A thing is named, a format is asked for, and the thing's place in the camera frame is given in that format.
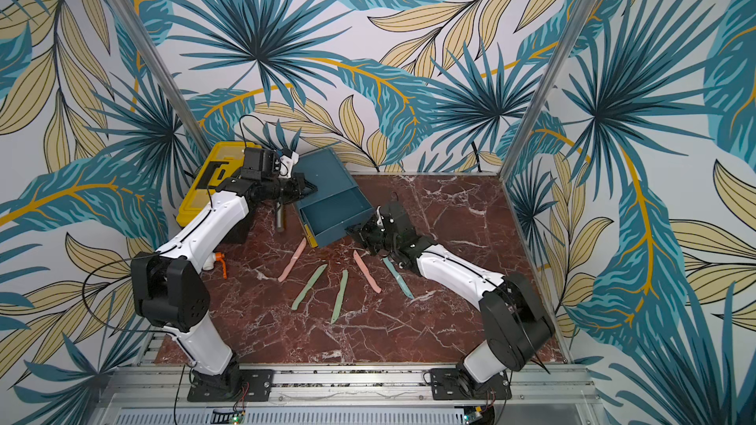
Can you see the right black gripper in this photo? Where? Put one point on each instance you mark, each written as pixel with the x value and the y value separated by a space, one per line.
pixel 371 235

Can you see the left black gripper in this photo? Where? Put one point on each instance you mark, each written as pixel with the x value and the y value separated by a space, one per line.
pixel 299 181

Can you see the teal top drawer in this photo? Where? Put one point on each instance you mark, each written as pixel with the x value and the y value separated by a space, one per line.
pixel 325 221

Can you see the pink knife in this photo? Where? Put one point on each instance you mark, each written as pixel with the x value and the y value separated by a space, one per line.
pixel 366 273
pixel 294 258

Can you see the teal knife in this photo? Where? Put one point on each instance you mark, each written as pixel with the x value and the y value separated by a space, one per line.
pixel 398 277

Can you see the teal drawer cabinet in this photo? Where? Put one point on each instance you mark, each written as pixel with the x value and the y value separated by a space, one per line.
pixel 325 170

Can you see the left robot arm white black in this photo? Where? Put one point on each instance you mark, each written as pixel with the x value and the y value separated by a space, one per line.
pixel 167 286

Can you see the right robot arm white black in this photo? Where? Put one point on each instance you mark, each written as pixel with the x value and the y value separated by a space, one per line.
pixel 516 324

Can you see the grey metal cylinder tool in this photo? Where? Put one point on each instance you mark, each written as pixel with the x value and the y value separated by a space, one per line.
pixel 280 217

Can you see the green knife right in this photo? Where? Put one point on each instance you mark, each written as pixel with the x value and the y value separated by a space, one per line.
pixel 338 306

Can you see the green knife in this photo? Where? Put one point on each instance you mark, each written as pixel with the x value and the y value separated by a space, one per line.
pixel 338 306
pixel 308 286

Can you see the green knife left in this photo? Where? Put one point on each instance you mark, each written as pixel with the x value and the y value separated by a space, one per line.
pixel 308 286

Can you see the yellow black toolbox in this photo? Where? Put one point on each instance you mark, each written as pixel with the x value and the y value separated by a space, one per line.
pixel 224 160

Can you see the white orange pipe fitting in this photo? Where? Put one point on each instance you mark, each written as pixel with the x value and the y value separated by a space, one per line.
pixel 213 260

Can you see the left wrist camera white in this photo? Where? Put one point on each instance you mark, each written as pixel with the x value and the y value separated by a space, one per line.
pixel 288 159

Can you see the aluminium front rail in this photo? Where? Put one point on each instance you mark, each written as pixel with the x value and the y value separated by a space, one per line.
pixel 402 393

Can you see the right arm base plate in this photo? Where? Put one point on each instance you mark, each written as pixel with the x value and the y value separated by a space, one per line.
pixel 455 384

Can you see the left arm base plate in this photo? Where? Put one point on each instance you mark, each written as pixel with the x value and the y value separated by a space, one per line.
pixel 243 385

